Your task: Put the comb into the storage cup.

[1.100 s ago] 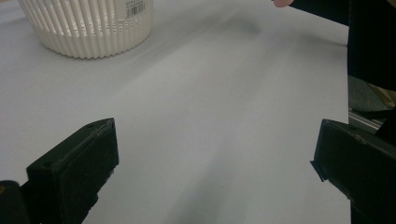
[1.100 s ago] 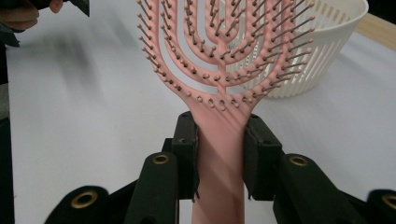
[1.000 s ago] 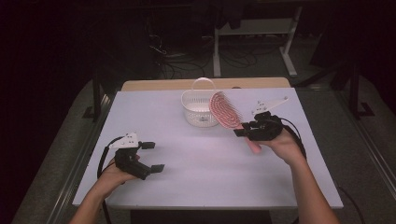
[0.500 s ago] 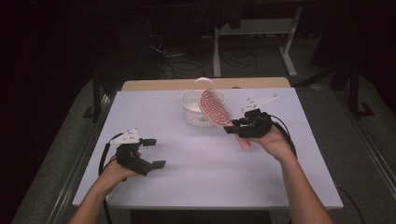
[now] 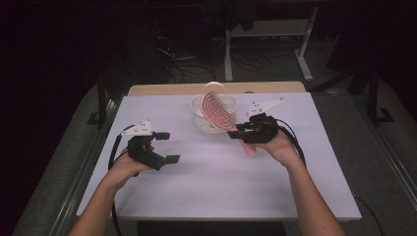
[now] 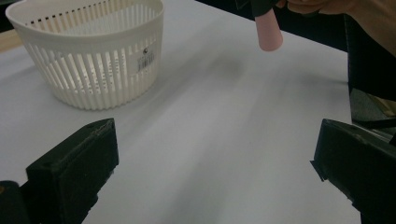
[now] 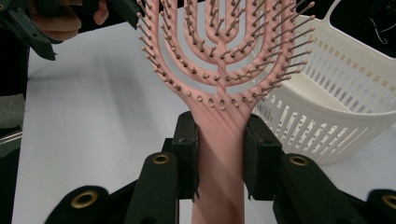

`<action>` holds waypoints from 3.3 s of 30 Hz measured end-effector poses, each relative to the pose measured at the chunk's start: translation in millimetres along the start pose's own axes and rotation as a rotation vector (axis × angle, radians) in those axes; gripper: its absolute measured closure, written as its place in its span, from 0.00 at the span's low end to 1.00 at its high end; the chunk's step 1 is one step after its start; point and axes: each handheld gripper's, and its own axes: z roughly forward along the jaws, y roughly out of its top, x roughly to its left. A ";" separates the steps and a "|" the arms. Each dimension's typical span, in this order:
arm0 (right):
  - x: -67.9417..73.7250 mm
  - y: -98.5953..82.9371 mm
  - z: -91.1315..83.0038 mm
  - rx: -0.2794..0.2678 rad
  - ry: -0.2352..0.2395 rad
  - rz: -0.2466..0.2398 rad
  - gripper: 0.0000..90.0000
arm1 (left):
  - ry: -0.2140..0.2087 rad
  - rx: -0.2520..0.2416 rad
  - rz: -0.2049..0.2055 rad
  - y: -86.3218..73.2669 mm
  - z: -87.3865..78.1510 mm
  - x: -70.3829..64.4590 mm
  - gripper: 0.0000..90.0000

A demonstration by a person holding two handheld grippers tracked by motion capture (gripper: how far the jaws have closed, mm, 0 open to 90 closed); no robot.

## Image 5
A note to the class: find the pink hairbrush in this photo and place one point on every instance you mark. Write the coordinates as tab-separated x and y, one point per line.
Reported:
216	111

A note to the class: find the white metal desk frame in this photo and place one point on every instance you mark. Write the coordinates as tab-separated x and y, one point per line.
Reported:
268	28

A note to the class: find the light wooden table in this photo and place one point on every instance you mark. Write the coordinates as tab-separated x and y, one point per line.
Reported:
164	89

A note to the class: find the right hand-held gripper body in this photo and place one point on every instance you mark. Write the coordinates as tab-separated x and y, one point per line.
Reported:
262	129

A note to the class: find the person's right hand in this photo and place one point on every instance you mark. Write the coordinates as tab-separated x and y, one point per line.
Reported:
282	149

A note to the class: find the metal floor rail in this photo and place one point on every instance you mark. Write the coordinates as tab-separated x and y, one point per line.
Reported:
387	147
82	170

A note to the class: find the person's left hand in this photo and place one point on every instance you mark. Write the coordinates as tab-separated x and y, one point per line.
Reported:
126	168

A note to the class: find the black metal stand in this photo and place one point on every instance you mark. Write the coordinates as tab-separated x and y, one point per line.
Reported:
102	105
373	98

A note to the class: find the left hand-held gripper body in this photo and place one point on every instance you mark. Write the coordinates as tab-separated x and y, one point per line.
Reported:
144	152

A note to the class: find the white perforated plastic basket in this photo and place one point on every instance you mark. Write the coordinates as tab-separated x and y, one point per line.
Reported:
209	126

